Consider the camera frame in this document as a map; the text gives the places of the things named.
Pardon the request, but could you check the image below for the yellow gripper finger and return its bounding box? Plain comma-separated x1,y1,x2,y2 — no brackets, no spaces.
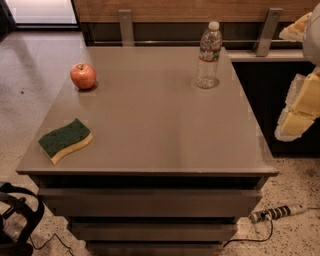
279,12,312,42
274,72,320,142

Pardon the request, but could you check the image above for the clear plastic water bottle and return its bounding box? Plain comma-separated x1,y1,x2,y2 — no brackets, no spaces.
195,21,222,89

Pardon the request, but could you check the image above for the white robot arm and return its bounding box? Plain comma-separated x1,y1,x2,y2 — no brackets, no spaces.
274,4,320,142

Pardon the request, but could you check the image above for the green and yellow sponge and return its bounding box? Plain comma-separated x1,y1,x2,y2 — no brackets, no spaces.
38,119,93,165

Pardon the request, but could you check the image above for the white power strip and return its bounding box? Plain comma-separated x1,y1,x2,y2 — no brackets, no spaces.
249,204,307,223

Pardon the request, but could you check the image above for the grey drawer cabinet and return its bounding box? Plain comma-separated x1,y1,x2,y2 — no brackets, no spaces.
17,47,276,256

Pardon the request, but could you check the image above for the wooden counter panel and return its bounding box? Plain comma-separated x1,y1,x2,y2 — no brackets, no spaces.
72,0,320,23

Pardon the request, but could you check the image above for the red apple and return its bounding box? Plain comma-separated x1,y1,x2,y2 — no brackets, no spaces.
70,63,96,90

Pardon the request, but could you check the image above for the right metal bracket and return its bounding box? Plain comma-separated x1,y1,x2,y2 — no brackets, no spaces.
254,7,283,57

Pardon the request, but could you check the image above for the metal bracket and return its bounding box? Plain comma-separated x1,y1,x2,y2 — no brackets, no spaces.
118,9,135,47
254,7,283,57

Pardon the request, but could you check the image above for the black power cable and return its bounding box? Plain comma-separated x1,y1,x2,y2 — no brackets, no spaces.
222,218,275,249

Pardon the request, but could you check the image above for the left metal bracket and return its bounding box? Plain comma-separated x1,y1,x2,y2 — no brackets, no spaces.
118,9,135,47

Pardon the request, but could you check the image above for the thin black floor cable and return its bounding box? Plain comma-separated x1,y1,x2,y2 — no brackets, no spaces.
29,232,76,256

